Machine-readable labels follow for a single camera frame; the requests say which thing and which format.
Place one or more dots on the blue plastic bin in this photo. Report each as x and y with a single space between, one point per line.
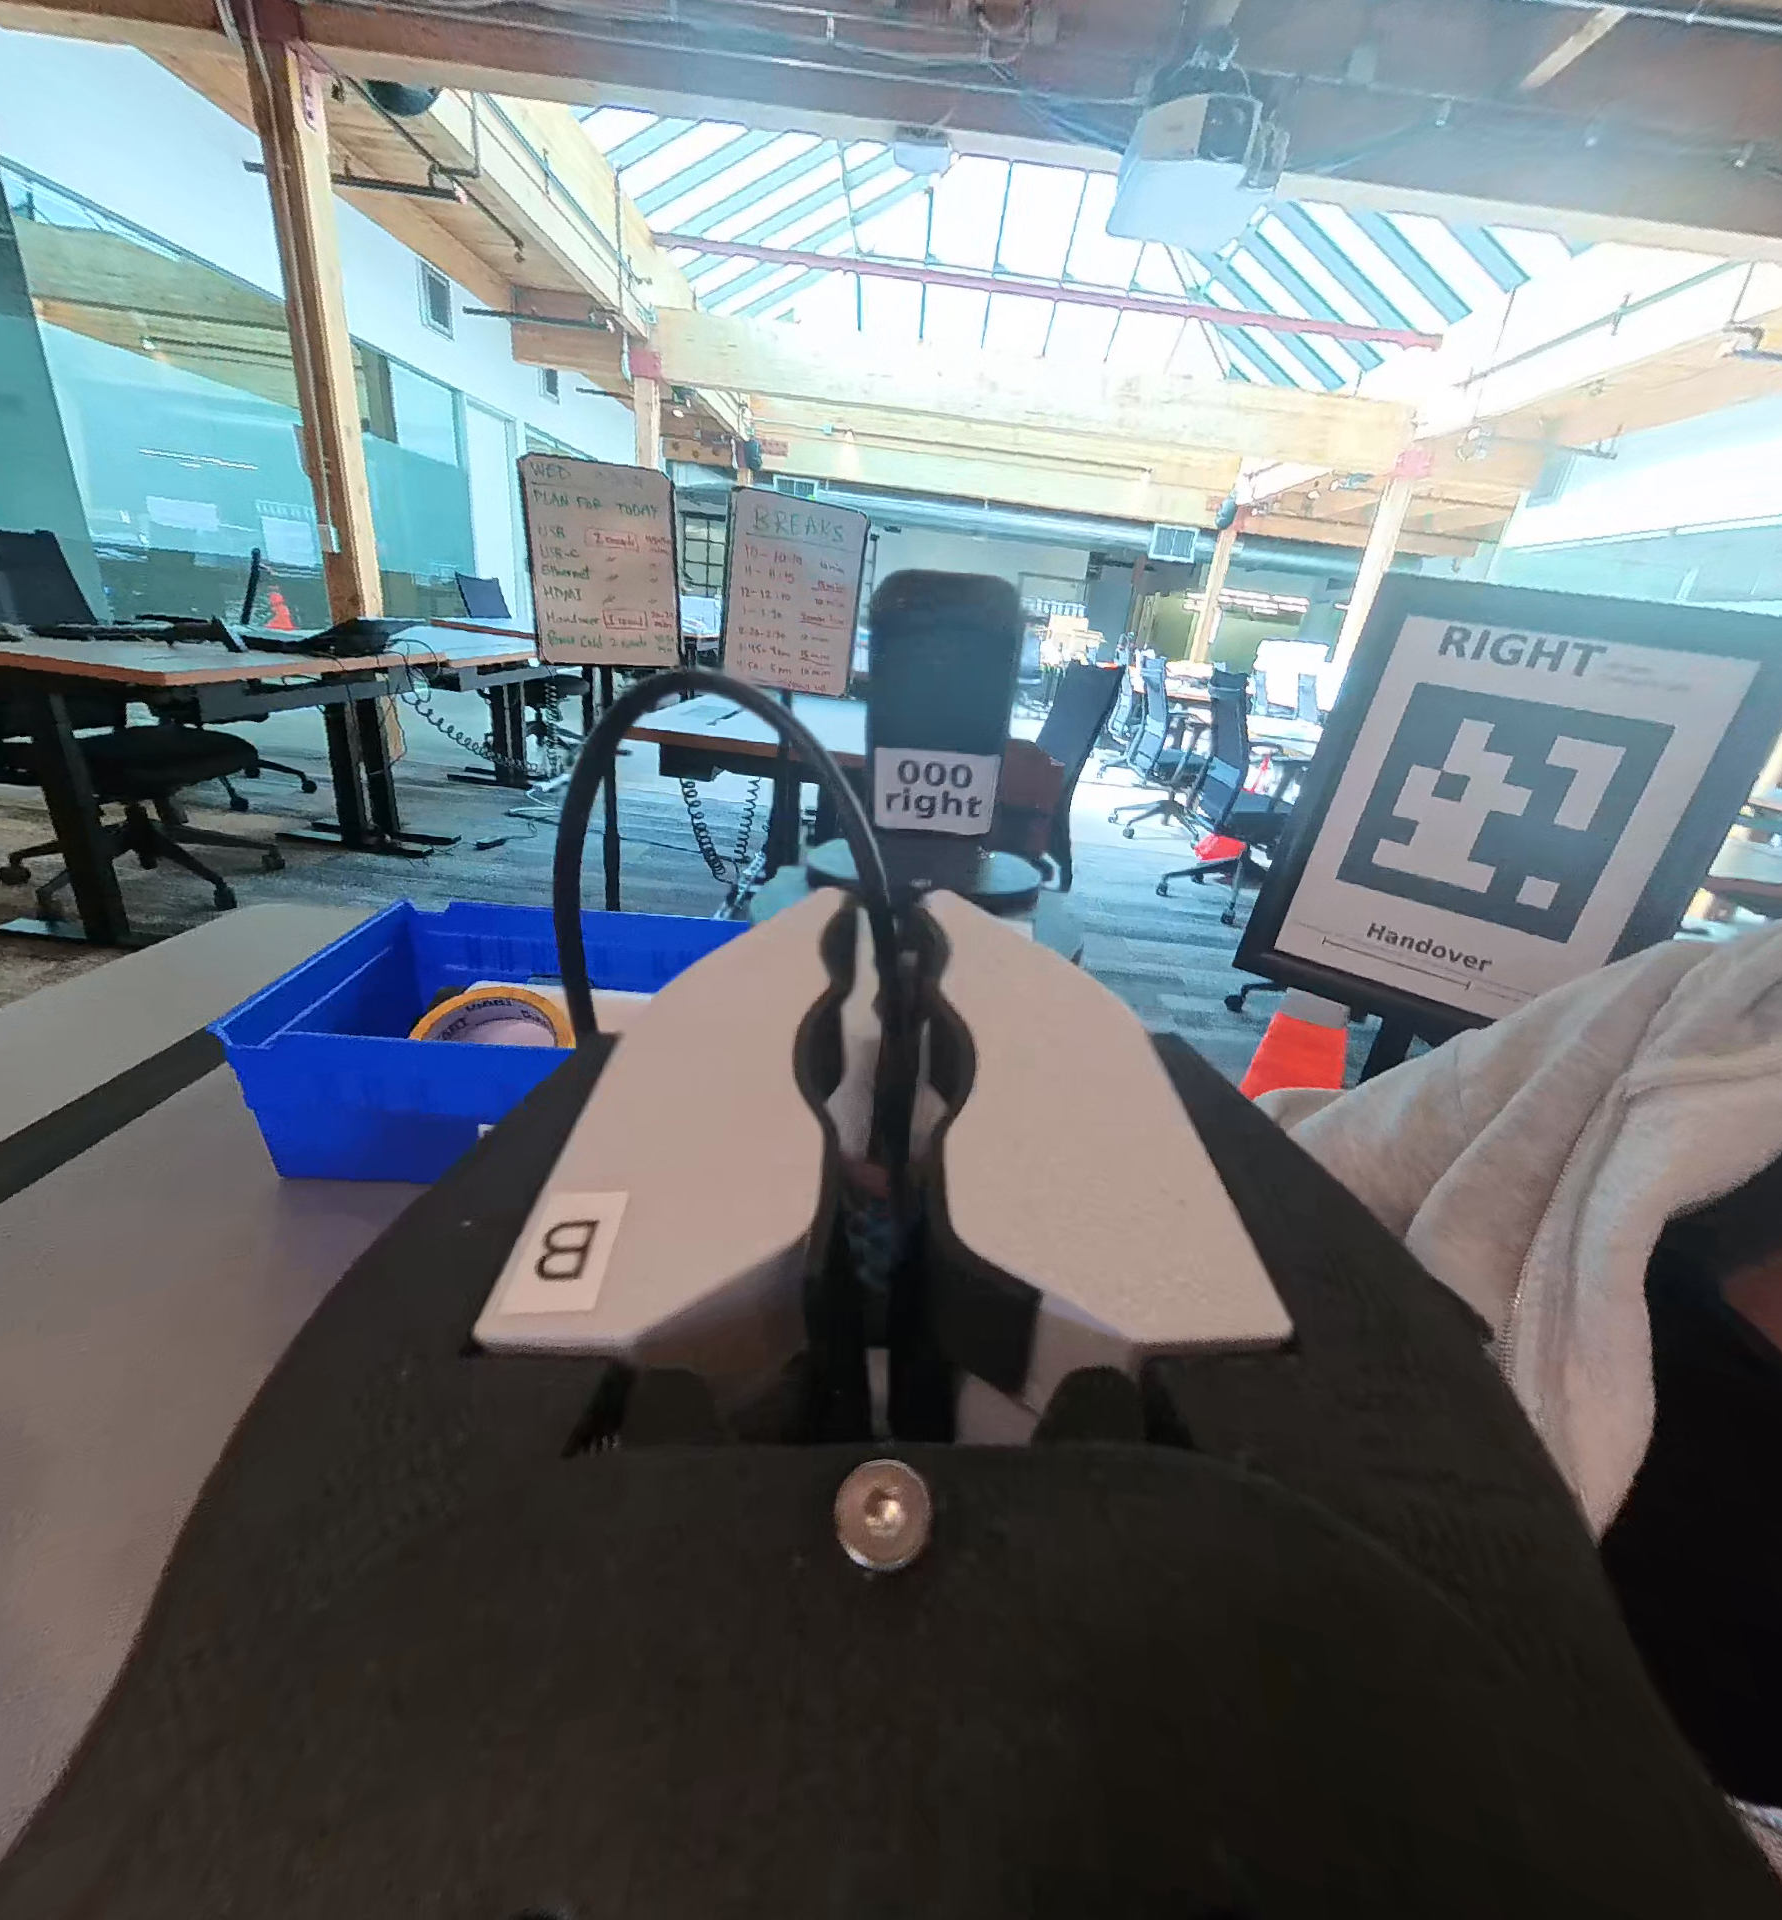
336 1094

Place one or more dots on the person's grey hoodie torso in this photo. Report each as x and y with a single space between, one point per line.
1551 1141

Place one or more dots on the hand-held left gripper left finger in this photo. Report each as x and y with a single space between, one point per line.
638 1188

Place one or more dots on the brown padded chair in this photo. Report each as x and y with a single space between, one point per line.
1040 796

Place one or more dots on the framed black white marker poster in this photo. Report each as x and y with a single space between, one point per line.
1523 778

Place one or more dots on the whiteboard on stand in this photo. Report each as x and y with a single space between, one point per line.
599 562
793 593

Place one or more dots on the yellow masking tape roll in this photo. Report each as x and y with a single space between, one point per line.
449 1016

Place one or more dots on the orange traffic cone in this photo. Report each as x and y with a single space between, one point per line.
1298 1056
1222 848

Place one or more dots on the wooden support post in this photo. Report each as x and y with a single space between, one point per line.
314 332

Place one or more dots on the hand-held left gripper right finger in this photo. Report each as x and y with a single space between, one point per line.
1117 1188

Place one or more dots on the white ceiling projector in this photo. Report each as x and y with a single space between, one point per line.
1191 167

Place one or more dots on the black mesh office chair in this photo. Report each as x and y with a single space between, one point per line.
1170 735
1085 722
1228 765

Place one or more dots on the wooden office desk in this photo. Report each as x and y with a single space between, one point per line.
726 728
158 661

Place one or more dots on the black laptop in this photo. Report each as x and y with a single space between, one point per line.
327 637

